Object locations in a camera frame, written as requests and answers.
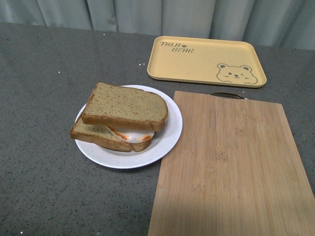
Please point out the white round plate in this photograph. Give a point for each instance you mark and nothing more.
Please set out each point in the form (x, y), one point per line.
(161, 144)

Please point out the bread slice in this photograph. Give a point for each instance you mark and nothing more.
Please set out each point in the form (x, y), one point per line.
(101, 136)
(125, 107)

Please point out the fried egg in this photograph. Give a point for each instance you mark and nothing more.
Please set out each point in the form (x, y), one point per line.
(130, 135)

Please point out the bamboo cutting board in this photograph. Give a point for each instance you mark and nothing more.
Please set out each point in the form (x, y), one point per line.
(235, 171)

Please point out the yellow bear tray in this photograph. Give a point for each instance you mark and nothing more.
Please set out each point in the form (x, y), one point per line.
(206, 61)

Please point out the grey curtain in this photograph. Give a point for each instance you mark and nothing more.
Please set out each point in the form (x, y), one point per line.
(280, 23)

